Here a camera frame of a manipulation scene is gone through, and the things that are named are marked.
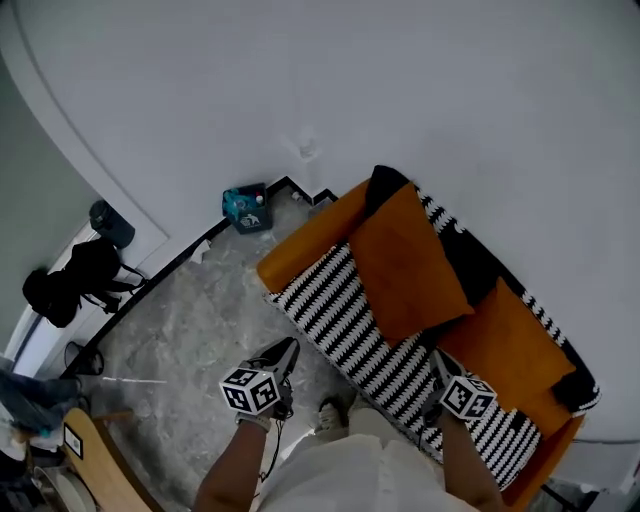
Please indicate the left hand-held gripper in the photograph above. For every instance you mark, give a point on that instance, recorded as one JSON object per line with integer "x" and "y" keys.
{"x": 250, "y": 392}

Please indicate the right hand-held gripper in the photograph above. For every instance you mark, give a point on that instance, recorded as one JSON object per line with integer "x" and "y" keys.
{"x": 467, "y": 397}

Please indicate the orange black white patterned sofa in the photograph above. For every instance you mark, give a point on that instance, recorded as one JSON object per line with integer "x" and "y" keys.
{"x": 325, "y": 300}

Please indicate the person's left forearm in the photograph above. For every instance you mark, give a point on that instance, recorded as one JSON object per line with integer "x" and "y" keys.
{"x": 235, "y": 470}

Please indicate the person's right forearm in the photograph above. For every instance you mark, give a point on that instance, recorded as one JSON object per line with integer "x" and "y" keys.
{"x": 470, "y": 460}

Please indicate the white wristband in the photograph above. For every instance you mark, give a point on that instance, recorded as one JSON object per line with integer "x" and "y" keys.
{"x": 255, "y": 421}

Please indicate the person's shoe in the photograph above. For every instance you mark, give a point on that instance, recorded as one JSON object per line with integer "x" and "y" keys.
{"x": 331, "y": 415}

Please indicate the person's beige trousers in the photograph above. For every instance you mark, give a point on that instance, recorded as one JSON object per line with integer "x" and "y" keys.
{"x": 372, "y": 422}

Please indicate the white paper scrap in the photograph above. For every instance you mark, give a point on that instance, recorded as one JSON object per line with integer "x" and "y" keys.
{"x": 201, "y": 252}

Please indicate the person's white shirt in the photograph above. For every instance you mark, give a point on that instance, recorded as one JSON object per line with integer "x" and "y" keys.
{"x": 360, "y": 475}

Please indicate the dark teal trash bin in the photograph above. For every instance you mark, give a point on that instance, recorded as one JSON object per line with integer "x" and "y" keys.
{"x": 255, "y": 220}

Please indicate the thin white rod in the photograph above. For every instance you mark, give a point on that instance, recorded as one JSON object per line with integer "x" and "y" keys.
{"x": 135, "y": 381}

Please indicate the bottle with red cap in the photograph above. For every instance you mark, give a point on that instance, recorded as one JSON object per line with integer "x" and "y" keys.
{"x": 259, "y": 199}

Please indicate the blue plastic bag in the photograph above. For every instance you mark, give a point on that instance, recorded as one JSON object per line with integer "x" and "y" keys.
{"x": 235, "y": 202}

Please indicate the small white floor object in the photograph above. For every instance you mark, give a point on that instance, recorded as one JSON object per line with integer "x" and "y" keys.
{"x": 296, "y": 196}

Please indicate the black metal stand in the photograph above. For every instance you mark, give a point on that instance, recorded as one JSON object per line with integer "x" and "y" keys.
{"x": 570, "y": 497}

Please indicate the curved wooden board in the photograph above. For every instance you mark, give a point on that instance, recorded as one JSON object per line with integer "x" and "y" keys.
{"x": 110, "y": 465}

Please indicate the dark tumbler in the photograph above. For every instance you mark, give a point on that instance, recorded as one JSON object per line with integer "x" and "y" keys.
{"x": 112, "y": 225}

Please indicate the black backpack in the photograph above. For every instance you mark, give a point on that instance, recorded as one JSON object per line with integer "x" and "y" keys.
{"x": 65, "y": 285}

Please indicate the blue denim cloth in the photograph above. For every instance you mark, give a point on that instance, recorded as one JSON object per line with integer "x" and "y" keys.
{"x": 35, "y": 400}

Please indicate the grey window panel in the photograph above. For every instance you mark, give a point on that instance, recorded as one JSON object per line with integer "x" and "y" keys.
{"x": 30, "y": 200}

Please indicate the small white wall fitting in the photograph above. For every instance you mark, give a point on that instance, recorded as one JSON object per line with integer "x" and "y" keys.
{"x": 306, "y": 150}

